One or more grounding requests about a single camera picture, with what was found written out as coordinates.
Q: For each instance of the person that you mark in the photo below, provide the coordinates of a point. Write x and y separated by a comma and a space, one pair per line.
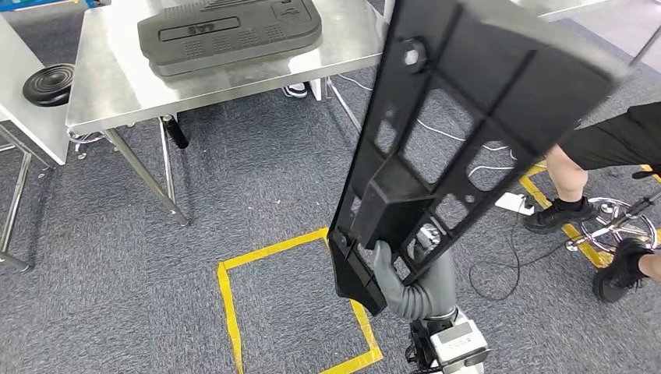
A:
614, 139

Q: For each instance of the white table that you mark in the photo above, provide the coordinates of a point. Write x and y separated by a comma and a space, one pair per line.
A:
20, 124

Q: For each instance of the yellow floor tape square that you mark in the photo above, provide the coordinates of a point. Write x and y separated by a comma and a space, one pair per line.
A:
532, 188
230, 320

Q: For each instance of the black cylinder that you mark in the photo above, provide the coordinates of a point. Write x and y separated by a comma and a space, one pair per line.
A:
175, 131

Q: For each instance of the black round ribbed disc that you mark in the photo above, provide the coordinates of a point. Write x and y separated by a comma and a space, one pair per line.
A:
49, 85

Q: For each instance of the large black engine cover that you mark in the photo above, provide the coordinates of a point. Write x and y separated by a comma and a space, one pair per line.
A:
232, 41

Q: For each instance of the black plastic frame part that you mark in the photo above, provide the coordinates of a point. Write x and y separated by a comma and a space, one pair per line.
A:
516, 77

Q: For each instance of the white shoe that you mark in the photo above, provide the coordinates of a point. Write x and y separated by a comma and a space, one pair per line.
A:
297, 91

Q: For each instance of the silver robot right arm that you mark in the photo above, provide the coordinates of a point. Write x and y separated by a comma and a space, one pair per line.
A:
415, 304

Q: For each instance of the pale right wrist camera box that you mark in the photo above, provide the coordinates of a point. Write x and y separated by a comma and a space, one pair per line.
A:
459, 343

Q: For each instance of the white power strip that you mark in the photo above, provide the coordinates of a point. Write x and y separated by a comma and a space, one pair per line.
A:
511, 202

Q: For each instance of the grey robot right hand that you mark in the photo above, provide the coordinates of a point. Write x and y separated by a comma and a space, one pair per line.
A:
384, 268

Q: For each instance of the stainless steel workbench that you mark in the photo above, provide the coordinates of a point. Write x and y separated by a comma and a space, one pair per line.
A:
129, 77

